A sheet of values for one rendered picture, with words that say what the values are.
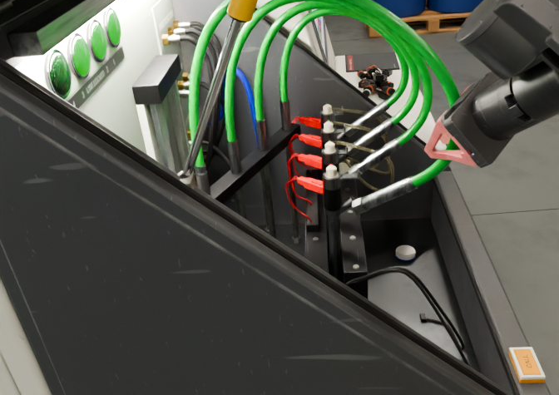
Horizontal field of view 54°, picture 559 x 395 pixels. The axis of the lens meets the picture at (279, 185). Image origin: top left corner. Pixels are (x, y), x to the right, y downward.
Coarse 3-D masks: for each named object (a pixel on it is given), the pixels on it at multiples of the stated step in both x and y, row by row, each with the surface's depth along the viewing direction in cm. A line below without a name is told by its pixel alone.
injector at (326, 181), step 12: (324, 180) 84; (336, 180) 84; (324, 192) 85; (336, 192) 85; (324, 204) 87; (336, 204) 86; (348, 204) 86; (336, 216) 87; (336, 228) 88; (336, 240) 90; (336, 252) 91; (336, 264) 92; (336, 276) 94
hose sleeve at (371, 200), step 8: (408, 176) 70; (392, 184) 72; (400, 184) 70; (408, 184) 69; (376, 192) 73; (384, 192) 72; (392, 192) 71; (400, 192) 70; (408, 192) 70; (368, 200) 73; (376, 200) 73; (384, 200) 72; (368, 208) 74
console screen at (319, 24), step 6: (318, 18) 138; (312, 24) 121; (318, 24) 133; (324, 24) 164; (318, 30) 127; (324, 30) 156; (318, 36) 124; (324, 36) 149; (318, 42) 123; (324, 42) 140; (324, 48) 133; (324, 54) 129; (324, 60) 125
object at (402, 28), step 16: (352, 0) 61; (368, 0) 61; (224, 16) 70; (384, 16) 60; (208, 32) 71; (400, 32) 61; (416, 32) 60; (416, 48) 61; (432, 48) 61; (192, 64) 75; (432, 64) 61; (192, 80) 76; (448, 80) 61; (192, 96) 78; (448, 96) 62; (192, 112) 79; (192, 128) 81; (448, 144) 65; (448, 160) 66; (416, 176) 69; (432, 176) 68
